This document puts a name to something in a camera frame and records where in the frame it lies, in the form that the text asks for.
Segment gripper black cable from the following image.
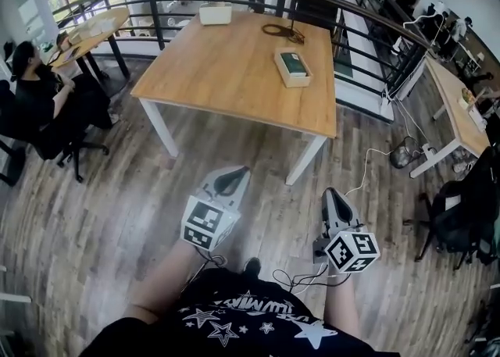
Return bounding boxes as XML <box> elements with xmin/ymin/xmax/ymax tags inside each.
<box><xmin>195</xmin><ymin>248</ymin><xmax>230</xmax><ymax>270</ymax></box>
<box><xmin>273</xmin><ymin>261</ymin><xmax>352</xmax><ymax>295</ymax></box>

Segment black star print shirt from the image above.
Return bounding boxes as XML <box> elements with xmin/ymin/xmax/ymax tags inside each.
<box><xmin>80</xmin><ymin>267</ymin><xmax>399</xmax><ymax>357</ymax></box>

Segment black metal railing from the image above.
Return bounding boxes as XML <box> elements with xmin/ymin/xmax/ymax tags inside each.
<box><xmin>52</xmin><ymin>0</ymin><xmax>430</xmax><ymax>95</ymax></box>

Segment white floor cable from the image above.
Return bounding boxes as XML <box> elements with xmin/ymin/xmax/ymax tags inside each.
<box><xmin>343</xmin><ymin>147</ymin><xmax>395</xmax><ymax>197</ymax></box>

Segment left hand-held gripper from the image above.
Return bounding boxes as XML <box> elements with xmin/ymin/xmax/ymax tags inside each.
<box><xmin>181</xmin><ymin>166</ymin><xmax>251</xmax><ymax>252</ymax></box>

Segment white storage box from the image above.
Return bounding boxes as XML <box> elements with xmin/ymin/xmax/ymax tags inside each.
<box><xmin>198</xmin><ymin>2</ymin><xmax>232</xmax><ymax>27</ymax></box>

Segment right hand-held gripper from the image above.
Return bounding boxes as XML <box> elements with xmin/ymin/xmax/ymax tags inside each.
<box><xmin>312</xmin><ymin>186</ymin><xmax>380</xmax><ymax>273</ymax></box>

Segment person's right forearm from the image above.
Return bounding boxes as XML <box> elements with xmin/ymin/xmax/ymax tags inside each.
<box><xmin>322</xmin><ymin>265</ymin><xmax>363</xmax><ymax>337</ymax></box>

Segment white gooseneck lamp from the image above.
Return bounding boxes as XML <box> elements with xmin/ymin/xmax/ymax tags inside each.
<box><xmin>402</xmin><ymin>2</ymin><xmax>450</xmax><ymax>30</ymax></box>

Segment wooden table with white legs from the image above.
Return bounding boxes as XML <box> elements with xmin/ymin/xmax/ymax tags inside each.
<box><xmin>130</xmin><ymin>10</ymin><xmax>338</xmax><ymax>187</ymax></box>

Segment round wooden table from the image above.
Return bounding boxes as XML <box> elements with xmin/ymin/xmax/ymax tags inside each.
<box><xmin>46</xmin><ymin>6</ymin><xmax>130</xmax><ymax>79</ymax></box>

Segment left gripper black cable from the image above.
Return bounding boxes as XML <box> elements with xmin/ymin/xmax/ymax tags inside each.
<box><xmin>195</xmin><ymin>248</ymin><xmax>230</xmax><ymax>270</ymax></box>

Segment person's left forearm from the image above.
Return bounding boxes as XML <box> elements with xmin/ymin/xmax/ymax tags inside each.
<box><xmin>128</xmin><ymin>237</ymin><xmax>208</xmax><ymax>325</ymax></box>

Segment green tissue pack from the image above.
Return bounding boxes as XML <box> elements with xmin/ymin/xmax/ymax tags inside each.
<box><xmin>280</xmin><ymin>52</ymin><xmax>309</xmax><ymax>77</ymax></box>

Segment wooden tray box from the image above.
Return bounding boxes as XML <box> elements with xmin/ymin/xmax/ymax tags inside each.
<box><xmin>273</xmin><ymin>46</ymin><xmax>315</xmax><ymax>89</ymax></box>

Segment black wire waste bin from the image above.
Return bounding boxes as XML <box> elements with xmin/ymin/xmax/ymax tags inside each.
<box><xmin>389</xmin><ymin>135</ymin><xmax>422</xmax><ymax>170</ymax></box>

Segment black office chair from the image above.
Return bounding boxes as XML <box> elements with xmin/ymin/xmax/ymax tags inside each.
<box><xmin>416</xmin><ymin>146</ymin><xmax>500</xmax><ymax>270</ymax></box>
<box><xmin>0</xmin><ymin>80</ymin><xmax>110</xmax><ymax>184</ymax></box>

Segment thin black pole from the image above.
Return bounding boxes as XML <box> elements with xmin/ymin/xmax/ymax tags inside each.
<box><xmin>290</xmin><ymin>0</ymin><xmax>302</xmax><ymax>36</ymax></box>

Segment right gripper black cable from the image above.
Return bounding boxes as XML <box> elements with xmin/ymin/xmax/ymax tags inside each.
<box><xmin>273</xmin><ymin>261</ymin><xmax>352</xmax><ymax>295</ymax></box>

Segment wooden desk with white frame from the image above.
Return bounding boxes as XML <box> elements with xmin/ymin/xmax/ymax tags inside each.
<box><xmin>409</xmin><ymin>56</ymin><xmax>491</xmax><ymax>179</ymax></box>

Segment coiled black cable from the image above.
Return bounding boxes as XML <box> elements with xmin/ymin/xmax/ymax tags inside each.
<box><xmin>260</xmin><ymin>22</ymin><xmax>306</xmax><ymax>44</ymax></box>

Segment black shoe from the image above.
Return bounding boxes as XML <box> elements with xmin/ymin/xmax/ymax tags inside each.
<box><xmin>242</xmin><ymin>256</ymin><xmax>262</xmax><ymax>280</ymax></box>

